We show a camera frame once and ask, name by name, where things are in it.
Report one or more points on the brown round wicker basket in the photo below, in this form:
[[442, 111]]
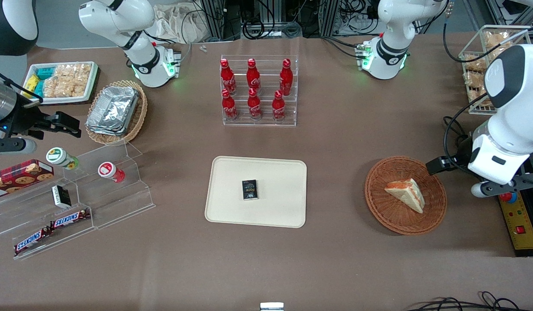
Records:
[[387, 211]]

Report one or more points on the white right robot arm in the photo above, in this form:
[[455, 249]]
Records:
[[132, 47]]

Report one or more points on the clear acrylic stepped shelf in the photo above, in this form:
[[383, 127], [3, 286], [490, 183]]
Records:
[[119, 203]]

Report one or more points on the dark brown under tray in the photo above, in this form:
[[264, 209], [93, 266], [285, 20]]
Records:
[[97, 84]]

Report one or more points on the cream rectangular tray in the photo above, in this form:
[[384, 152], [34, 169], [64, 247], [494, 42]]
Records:
[[275, 207]]

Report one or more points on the aluminium foil container stack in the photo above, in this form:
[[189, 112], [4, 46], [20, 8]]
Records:
[[113, 110]]

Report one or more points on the yellow snack packet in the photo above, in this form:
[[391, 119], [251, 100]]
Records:
[[31, 83]]

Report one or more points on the red cola bottle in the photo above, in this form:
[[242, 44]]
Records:
[[227, 77], [278, 108], [229, 107], [253, 77], [286, 77], [254, 106]]

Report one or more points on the clear rice cracker bag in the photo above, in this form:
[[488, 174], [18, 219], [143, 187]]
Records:
[[55, 84], [80, 80]]

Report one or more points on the white cloth bag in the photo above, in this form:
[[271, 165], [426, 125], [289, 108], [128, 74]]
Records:
[[180, 26]]

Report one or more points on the clear acrylic bottle rack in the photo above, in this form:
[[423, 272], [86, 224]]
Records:
[[266, 65]]

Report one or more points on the small clear plastic piece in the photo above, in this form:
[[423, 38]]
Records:
[[203, 48]]

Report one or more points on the small black packet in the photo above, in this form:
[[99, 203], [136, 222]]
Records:
[[250, 190]]

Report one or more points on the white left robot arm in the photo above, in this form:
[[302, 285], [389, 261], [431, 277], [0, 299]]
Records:
[[508, 125]]

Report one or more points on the green lidded cup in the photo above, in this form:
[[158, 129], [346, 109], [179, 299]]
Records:
[[59, 157]]

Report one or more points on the yellow emergency stop box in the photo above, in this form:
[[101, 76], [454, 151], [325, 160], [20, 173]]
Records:
[[520, 235]]

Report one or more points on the white snack tray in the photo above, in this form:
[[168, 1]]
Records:
[[59, 100]]

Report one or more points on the red lidded cup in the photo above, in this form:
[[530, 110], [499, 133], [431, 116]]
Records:
[[109, 170]]

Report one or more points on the light oval wicker basket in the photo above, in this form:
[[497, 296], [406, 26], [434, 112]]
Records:
[[137, 119]]

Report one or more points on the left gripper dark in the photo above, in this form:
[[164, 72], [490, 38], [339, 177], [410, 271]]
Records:
[[442, 165]]

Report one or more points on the clear bag of pastries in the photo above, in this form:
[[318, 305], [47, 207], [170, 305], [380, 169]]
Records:
[[476, 88], [497, 39], [474, 63]]

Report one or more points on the silver white bracket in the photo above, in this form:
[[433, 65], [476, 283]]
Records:
[[271, 307]]

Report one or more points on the triangular sandwich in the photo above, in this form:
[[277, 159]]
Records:
[[407, 193]]

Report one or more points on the brown Snickers bar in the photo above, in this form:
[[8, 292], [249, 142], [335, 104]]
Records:
[[70, 219], [32, 241]]

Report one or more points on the aluminium profile frame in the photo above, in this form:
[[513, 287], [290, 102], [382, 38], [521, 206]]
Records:
[[329, 17], [214, 19]]

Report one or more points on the red plaid cookie box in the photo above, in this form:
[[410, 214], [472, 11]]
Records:
[[20, 177]]

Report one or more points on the small black white box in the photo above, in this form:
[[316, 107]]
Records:
[[61, 196]]

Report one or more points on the teal snack packet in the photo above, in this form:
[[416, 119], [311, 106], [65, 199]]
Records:
[[38, 90], [45, 73]]

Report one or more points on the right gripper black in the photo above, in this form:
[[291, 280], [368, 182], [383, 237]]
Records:
[[21, 119]]

